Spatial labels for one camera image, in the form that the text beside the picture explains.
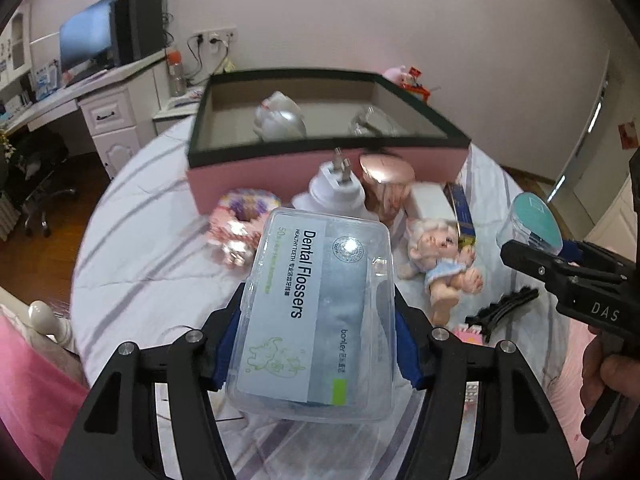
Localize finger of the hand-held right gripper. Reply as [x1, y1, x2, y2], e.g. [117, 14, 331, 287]
[560, 240, 640, 281]
[500, 239, 593, 306]

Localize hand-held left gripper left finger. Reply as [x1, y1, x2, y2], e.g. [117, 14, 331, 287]
[52, 282, 251, 480]

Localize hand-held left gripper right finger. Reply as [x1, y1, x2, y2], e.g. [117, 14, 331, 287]
[392, 285, 583, 480]

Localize clear jar with teal lid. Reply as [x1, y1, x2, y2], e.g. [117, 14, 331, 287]
[495, 192, 565, 256]

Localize narrow blue box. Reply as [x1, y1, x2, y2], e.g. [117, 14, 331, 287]
[442, 182, 477, 250]

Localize clear plastic floss box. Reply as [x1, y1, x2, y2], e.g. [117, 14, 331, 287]
[225, 206, 398, 423]

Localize small doll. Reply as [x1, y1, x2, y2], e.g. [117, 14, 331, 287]
[397, 216, 485, 326]

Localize small white box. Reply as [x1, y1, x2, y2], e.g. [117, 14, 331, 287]
[407, 183, 456, 221]

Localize pink building block toy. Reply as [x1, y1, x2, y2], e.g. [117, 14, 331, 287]
[207, 187, 283, 267]

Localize rose gold compact case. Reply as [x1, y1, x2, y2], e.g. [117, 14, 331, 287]
[357, 152, 417, 223]

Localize white plug device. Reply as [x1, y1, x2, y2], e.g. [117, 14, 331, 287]
[292, 147, 366, 221]

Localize pink storage box green rim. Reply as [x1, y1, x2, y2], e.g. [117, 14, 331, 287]
[185, 70, 473, 216]

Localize person's right hand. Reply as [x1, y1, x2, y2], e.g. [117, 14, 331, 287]
[581, 327, 640, 428]

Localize black hair clip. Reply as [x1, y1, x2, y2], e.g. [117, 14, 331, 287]
[464, 287, 541, 343]

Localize small pink toy block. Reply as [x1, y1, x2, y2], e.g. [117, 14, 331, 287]
[452, 325, 483, 345]

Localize white door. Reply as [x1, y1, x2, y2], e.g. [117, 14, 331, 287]
[550, 50, 640, 241]

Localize white bedpost knob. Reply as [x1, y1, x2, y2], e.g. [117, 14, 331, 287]
[27, 300, 76, 356]

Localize pink blanket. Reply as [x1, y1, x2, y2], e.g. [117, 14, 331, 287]
[0, 305, 88, 480]

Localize red toy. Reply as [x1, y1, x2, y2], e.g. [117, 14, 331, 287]
[400, 65, 441, 103]

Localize clear plastic item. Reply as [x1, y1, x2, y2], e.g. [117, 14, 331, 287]
[350, 106, 401, 137]

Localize pearl white figurine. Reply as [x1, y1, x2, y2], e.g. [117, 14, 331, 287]
[252, 91, 307, 141]

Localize white nightstand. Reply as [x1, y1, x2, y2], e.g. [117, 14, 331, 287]
[152, 85, 206, 136]

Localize white drawer cabinet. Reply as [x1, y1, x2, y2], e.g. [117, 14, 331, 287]
[77, 80, 156, 181]

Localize white radiator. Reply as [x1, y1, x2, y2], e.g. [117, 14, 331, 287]
[0, 195, 21, 241]

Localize black office chair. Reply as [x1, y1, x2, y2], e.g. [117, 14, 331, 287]
[5, 130, 78, 238]

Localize clear bottle with orange cap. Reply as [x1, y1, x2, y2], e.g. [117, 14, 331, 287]
[166, 49, 187, 98]

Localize white desk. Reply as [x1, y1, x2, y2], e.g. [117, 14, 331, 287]
[0, 47, 168, 133]

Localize blue and white desk boxes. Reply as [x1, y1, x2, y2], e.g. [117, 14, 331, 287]
[32, 60, 63, 101]

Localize black computer tower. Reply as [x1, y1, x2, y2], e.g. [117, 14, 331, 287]
[111, 0, 166, 67]

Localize black computer monitor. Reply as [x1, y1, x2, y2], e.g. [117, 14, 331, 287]
[59, 0, 117, 73]

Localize white hutch cabinet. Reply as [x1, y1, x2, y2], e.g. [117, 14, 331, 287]
[0, 2, 33, 86]

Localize black power cables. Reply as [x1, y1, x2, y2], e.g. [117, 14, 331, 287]
[187, 35, 231, 86]

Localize white wall outlet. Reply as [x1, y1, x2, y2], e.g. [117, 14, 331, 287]
[192, 27, 236, 48]

